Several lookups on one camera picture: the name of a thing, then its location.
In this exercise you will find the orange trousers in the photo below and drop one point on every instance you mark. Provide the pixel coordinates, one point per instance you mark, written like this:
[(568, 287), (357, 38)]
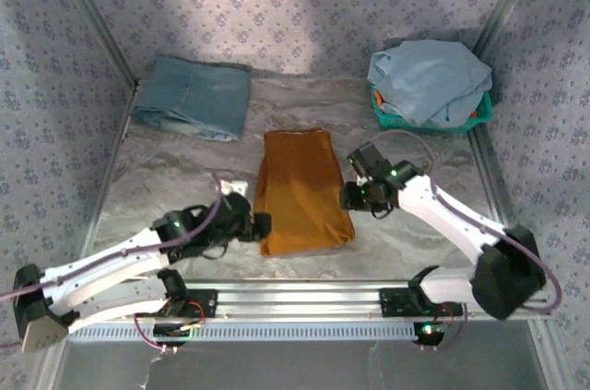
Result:
[(299, 196)]

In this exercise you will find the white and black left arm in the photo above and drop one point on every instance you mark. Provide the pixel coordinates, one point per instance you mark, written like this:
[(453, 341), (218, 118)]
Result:
[(92, 272)]

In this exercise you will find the crumpled light blue trousers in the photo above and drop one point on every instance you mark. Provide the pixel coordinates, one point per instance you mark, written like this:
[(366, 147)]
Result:
[(428, 76)]

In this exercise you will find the green plastic basket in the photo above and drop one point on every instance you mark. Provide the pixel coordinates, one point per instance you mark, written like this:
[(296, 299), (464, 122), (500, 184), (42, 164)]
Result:
[(401, 122)]

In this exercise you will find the orange cloth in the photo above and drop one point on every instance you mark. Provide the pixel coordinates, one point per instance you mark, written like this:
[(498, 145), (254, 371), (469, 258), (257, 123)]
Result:
[(379, 98)]

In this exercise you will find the black controller board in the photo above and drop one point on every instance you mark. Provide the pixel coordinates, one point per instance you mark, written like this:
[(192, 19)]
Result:
[(428, 332), (177, 334)]

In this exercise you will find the folded blue denim jeans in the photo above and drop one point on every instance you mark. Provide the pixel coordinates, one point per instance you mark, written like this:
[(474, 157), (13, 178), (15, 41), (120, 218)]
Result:
[(193, 95)]

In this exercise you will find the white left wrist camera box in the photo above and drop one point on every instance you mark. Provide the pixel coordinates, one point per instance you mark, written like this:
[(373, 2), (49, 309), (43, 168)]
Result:
[(234, 187)]

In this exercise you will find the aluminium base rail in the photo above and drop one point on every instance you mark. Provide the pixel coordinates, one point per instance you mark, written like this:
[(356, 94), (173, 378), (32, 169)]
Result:
[(299, 298)]

